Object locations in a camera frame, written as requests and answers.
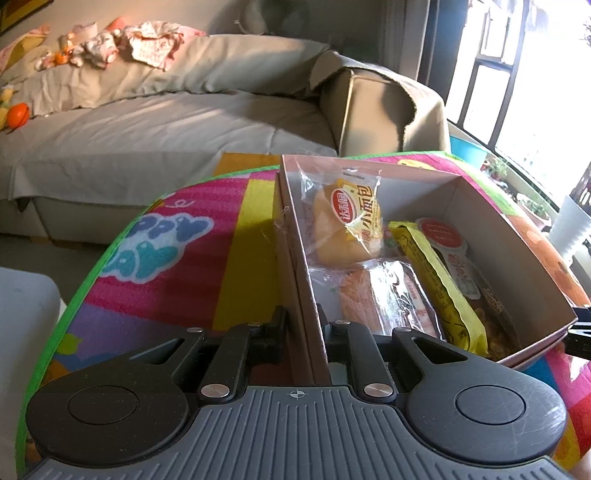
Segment white storage box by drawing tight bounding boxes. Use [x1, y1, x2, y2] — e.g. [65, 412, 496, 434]
[0, 265, 65, 480]

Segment yellow plush toy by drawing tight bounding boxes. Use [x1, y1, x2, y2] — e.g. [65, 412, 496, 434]
[0, 85, 14, 131]

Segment white ribbed bin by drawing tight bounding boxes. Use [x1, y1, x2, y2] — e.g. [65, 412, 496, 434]
[549, 178, 591, 265]

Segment small orange toy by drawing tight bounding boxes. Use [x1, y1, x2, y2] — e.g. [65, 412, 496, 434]
[37, 47, 72, 70]

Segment grey covered sofa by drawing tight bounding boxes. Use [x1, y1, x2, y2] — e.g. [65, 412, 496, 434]
[0, 32, 451, 241]

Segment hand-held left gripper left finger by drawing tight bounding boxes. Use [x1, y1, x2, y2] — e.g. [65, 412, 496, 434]
[121, 305, 288, 401]

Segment dark picture frame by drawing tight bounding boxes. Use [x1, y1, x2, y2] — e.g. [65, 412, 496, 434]
[0, 0, 52, 33]

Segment pale pink cloth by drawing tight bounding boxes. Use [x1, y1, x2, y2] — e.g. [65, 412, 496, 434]
[0, 25, 51, 71]

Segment blue plastic basin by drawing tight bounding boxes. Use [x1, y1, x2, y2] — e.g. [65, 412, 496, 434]
[449, 134, 491, 170]

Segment red-label white snack packet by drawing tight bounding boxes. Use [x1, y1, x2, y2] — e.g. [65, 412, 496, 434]
[414, 216, 523, 361]

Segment clear packet of orange snack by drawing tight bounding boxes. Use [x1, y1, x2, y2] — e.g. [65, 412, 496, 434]
[308, 259, 445, 343]

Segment yellow mat piece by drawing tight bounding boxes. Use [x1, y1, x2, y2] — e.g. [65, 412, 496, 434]
[213, 152, 283, 179]

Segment black window frame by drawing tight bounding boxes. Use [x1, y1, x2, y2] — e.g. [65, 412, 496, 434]
[418, 0, 591, 155]

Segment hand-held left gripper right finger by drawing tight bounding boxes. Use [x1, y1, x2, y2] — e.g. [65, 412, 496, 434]
[316, 303, 469, 401]

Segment small potted plant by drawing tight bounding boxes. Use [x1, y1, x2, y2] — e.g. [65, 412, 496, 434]
[485, 156, 511, 184]
[518, 194, 553, 232]

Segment orange toy ball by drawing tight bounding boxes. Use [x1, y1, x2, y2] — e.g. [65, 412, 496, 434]
[7, 103, 31, 128]

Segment pink cardboard box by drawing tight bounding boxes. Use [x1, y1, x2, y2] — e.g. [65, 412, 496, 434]
[274, 154, 579, 386]

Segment colourful printed play mat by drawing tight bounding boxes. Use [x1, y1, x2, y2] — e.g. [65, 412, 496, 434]
[14, 150, 591, 480]

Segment long yellow snack packet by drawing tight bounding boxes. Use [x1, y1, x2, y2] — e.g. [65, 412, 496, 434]
[387, 220, 490, 357]

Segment yellow-label bread packet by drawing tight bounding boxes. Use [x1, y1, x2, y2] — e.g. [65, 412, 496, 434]
[299, 167, 385, 267]

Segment white red-patterned garment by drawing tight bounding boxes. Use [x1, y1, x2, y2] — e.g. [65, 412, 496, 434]
[69, 32, 123, 68]

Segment pink patterned cloth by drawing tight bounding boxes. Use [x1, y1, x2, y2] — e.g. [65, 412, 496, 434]
[128, 21, 207, 71]

